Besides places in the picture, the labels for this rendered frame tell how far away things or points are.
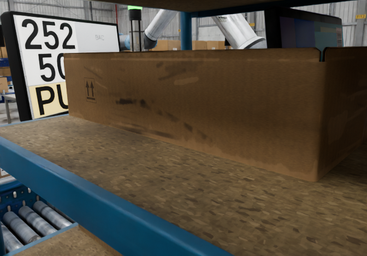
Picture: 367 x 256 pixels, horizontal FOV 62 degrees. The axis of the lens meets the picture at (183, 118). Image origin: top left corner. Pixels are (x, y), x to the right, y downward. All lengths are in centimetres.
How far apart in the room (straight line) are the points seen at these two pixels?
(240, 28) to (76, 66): 95
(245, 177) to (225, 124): 6
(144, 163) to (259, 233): 14
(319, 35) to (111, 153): 27
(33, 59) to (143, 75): 64
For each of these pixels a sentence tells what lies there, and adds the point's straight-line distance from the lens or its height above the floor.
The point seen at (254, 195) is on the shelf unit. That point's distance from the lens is 22.
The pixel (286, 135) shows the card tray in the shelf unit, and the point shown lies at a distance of 25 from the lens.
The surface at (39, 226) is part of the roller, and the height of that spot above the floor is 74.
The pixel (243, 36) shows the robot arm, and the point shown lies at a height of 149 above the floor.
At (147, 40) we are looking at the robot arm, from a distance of 187.
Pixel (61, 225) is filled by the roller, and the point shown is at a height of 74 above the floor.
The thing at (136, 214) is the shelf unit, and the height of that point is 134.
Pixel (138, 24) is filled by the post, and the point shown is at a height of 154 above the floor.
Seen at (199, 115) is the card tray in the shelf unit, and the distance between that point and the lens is 30.
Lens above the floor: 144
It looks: 13 degrees down
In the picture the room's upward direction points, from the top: 1 degrees counter-clockwise
